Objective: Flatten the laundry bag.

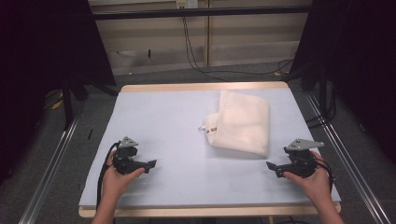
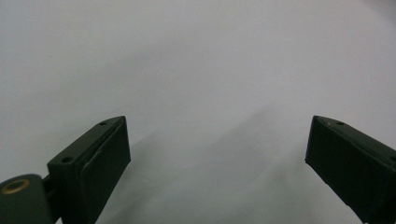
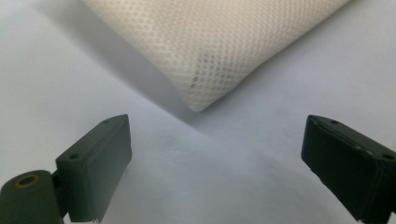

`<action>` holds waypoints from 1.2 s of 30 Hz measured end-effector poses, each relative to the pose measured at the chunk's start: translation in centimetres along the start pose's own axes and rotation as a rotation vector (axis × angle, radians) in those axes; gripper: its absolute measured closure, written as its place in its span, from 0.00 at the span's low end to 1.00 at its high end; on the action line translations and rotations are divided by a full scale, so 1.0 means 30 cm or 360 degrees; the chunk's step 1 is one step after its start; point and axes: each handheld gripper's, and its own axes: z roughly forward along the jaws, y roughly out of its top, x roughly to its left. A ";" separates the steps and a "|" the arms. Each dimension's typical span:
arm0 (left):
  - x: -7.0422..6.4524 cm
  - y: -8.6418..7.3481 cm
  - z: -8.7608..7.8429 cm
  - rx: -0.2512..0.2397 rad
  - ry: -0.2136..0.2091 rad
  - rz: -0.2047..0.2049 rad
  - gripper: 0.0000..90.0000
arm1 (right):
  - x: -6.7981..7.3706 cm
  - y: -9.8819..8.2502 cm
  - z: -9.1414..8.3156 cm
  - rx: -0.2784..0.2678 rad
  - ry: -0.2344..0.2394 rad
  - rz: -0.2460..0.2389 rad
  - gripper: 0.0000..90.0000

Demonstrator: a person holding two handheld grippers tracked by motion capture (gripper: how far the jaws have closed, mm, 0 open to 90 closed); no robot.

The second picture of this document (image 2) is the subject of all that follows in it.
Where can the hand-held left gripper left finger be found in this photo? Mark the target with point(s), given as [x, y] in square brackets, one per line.
[93, 168]

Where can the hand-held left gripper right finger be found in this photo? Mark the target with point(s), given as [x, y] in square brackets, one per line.
[351, 161]

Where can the light blue foam mat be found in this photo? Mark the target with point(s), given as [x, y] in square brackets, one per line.
[199, 62]

